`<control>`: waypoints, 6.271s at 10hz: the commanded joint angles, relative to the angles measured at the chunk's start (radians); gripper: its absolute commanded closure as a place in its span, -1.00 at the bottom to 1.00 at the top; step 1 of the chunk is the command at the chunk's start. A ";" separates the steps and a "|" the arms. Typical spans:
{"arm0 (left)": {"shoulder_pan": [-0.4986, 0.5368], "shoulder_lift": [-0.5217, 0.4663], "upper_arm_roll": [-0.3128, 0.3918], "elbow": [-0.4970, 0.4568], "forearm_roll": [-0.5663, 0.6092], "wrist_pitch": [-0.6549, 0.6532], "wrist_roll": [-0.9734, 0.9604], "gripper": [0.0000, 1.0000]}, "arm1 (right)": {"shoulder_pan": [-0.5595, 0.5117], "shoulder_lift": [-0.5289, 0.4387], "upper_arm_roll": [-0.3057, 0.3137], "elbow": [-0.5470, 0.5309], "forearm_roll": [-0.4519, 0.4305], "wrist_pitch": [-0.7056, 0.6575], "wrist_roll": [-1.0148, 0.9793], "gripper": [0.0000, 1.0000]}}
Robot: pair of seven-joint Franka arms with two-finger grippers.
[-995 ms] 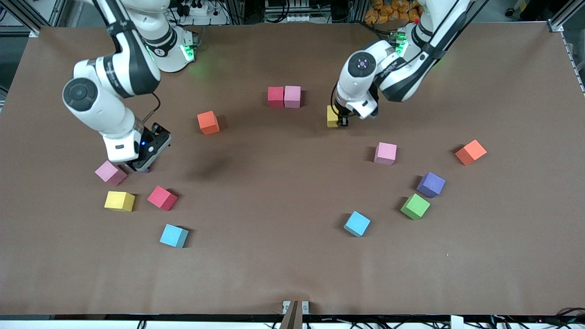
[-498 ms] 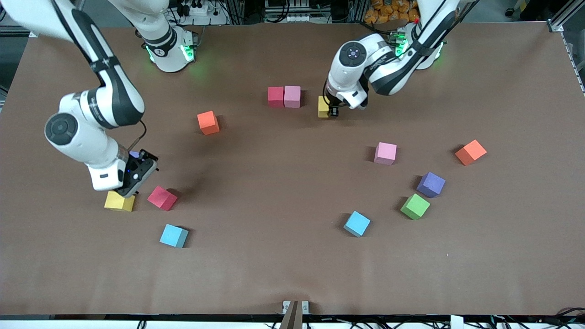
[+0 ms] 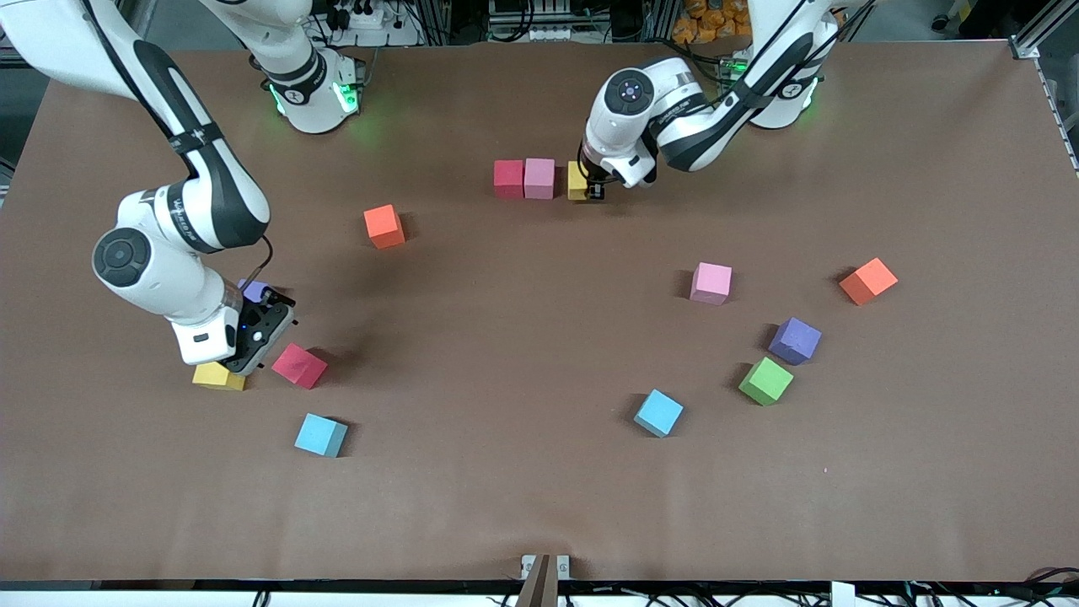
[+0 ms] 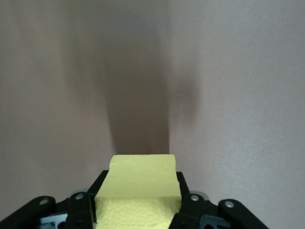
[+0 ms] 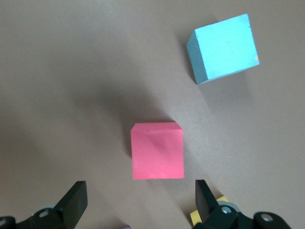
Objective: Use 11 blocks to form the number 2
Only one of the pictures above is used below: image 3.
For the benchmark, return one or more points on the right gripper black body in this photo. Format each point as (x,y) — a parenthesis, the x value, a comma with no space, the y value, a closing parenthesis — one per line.
(271,297)

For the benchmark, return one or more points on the yellow foam cube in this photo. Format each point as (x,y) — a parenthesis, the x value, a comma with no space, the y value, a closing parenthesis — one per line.
(211,377)
(577,181)

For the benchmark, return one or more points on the light pink foam cube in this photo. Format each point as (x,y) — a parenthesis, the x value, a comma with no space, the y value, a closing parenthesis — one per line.
(540,179)
(711,281)

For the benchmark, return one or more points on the deep pink foam cube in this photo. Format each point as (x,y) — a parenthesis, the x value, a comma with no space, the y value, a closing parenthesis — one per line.
(508,179)
(297,364)

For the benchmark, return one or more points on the purple foam cube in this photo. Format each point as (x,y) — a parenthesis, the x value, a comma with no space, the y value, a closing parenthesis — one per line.
(253,292)
(795,339)

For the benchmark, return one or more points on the left white Franka arm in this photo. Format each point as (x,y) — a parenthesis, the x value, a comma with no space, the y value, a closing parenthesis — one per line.
(628,91)

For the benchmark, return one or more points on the right white Franka arm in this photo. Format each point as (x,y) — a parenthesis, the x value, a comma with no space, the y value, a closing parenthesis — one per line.
(122,257)

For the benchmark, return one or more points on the cyan foam cube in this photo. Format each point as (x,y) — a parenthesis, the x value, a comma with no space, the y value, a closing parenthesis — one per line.
(658,411)
(319,433)

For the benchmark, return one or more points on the metal equipment rack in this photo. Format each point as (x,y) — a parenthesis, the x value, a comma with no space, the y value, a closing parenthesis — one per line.
(539,34)

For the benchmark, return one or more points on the orange foam cube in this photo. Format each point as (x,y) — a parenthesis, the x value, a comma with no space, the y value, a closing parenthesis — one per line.
(383,223)
(868,280)

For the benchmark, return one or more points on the orange snack bags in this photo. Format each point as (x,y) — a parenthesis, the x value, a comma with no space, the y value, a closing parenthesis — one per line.
(708,21)

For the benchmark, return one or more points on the green foam cube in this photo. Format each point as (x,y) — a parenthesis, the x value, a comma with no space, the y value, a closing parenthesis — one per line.
(765,379)

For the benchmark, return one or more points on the white table edge strip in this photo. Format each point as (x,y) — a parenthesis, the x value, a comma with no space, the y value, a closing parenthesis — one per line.
(169,598)

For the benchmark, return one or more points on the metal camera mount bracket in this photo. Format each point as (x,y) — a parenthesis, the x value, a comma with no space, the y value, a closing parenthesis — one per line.
(544,582)

